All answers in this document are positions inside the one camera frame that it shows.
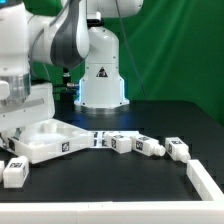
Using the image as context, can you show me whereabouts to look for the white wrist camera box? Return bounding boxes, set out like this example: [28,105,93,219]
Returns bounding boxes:
[0,80,10,100]

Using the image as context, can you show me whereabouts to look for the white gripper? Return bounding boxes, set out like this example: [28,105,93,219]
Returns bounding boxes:
[0,83,55,149]

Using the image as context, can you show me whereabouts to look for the white marker tag sheet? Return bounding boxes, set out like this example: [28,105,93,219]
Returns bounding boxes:
[92,130,138,149]

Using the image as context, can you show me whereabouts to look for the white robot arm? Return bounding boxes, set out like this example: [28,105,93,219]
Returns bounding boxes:
[0,0,143,133]

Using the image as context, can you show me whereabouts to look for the grey camera on stand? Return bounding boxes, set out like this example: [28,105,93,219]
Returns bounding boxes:
[87,12,101,25]

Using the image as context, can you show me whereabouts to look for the black camera stand pole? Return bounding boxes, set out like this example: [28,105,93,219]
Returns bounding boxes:
[60,68,79,103]

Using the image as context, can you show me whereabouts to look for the white square table top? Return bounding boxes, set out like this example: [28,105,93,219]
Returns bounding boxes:
[3,119,94,164]

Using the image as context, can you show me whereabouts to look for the white L-shaped wall fixture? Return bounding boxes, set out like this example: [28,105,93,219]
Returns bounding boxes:
[0,159,224,224]

